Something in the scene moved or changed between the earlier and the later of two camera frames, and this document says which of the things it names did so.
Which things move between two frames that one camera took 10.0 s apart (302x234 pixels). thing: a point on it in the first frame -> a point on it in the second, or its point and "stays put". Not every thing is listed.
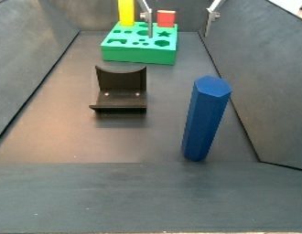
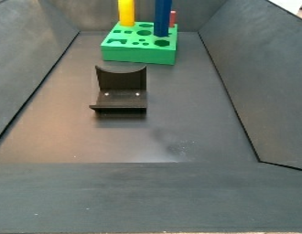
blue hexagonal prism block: [210, 94] -> [162, 17]
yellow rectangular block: [126, 13] stays put
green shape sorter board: [129, 45] stays put
